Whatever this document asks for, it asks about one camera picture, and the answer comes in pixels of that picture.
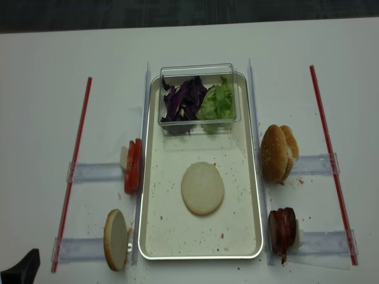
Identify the right red rod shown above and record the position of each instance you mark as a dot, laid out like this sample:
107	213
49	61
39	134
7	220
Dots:
344	215

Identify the rear sesame bun top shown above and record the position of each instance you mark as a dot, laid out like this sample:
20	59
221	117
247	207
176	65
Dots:
292	150

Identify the upright bun half slice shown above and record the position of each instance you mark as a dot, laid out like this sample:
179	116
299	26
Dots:
115	240

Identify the right clear vertical rail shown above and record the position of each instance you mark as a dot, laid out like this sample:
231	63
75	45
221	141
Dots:
257	156

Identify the upper right clear rail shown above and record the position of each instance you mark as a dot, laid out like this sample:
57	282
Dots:
323	164

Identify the bun bottom on tray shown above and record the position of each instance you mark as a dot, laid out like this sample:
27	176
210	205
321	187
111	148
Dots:
202	188

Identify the rear dark meat patty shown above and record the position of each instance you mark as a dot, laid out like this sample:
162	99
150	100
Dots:
291	224

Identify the green lettuce pile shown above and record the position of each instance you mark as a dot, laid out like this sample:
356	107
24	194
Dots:
217	103

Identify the left clear vertical rail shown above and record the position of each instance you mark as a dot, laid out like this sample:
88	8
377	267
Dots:
143	118

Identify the rear red tomato slice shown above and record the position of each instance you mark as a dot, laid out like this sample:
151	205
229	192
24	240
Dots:
136	164

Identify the white block beside patties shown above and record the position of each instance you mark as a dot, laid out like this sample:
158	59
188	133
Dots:
297	238

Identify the left red rod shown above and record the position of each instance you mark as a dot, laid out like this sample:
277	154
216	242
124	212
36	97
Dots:
56	249

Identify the cream metal tray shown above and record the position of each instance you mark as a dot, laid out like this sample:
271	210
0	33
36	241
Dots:
167	229

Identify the upper left clear rail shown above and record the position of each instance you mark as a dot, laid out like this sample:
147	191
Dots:
94	172

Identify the lower left clear rail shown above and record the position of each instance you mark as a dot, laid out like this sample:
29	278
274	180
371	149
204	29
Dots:
67	250

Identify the white block beside tomatoes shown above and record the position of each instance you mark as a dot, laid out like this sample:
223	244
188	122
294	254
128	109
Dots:
123	158

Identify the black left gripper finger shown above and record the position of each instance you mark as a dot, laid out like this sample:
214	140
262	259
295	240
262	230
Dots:
24	272

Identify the clear vertical rail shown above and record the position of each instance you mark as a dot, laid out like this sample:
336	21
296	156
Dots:
257	156
143	118

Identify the lower right clear rail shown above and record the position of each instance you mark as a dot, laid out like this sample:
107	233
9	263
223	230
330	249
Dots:
326	243

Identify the clear plastic container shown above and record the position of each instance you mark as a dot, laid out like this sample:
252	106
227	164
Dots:
210	75

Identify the purple cabbage leaves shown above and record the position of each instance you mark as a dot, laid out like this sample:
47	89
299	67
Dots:
182	104

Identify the red rod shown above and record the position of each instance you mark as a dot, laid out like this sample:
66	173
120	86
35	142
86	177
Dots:
344	215
56	249

